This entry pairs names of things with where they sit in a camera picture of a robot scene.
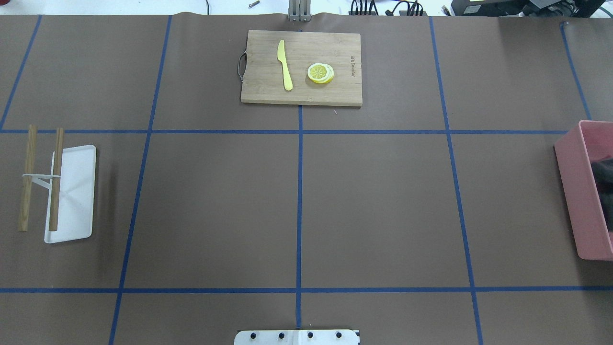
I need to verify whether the dark grey cloth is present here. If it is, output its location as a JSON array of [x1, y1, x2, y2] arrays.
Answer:
[[590, 159, 613, 233]]

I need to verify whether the lemon slice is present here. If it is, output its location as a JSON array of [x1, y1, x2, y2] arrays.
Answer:
[[307, 63, 335, 84]]

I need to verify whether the bamboo cutting board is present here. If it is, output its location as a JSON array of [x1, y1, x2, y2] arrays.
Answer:
[[240, 29, 363, 107]]

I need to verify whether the yellow plastic knife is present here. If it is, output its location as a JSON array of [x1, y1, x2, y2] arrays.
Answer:
[[276, 39, 293, 92]]

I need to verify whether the white towel rack tray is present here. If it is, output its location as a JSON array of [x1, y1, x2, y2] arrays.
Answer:
[[44, 145, 97, 244]]

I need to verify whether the wooden rack bar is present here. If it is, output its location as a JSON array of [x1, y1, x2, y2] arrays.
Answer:
[[48, 127, 64, 232], [18, 124, 37, 232]]

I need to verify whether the black electronics box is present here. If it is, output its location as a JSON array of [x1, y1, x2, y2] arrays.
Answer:
[[451, 0, 607, 18]]

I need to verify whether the pink plastic bin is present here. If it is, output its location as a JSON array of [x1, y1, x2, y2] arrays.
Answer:
[[554, 120, 613, 261]]

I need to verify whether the grey camera stand post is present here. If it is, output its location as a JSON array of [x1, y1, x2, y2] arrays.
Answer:
[[287, 0, 312, 22]]

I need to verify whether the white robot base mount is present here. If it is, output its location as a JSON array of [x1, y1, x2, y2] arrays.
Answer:
[[234, 329, 361, 345]]

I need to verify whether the black cables bundle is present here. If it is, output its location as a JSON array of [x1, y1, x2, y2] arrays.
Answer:
[[349, 0, 424, 16]]

